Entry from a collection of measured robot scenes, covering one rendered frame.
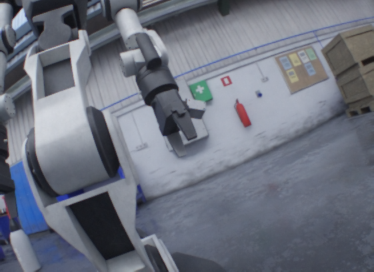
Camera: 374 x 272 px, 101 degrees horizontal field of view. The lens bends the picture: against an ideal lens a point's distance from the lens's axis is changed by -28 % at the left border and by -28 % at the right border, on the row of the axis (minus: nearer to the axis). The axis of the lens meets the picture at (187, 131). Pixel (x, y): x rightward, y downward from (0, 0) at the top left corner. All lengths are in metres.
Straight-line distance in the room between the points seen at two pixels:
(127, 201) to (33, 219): 5.13
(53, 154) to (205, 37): 4.70
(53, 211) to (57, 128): 0.14
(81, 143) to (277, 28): 5.31
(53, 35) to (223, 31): 4.66
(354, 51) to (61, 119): 3.82
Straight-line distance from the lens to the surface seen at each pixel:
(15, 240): 2.30
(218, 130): 4.20
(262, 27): 5.33
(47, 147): 0.37
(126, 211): 0.38
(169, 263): 0.52
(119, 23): 0.66
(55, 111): 0.40
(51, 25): 0.66
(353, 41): 3.96
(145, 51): 0.50
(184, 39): 4.89
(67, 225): 0.40
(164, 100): 0.44
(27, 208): 5.52
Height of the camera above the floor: 0.52
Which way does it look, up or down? 7 degrees up
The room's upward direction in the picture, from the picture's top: 22 degrees counter-clockwise
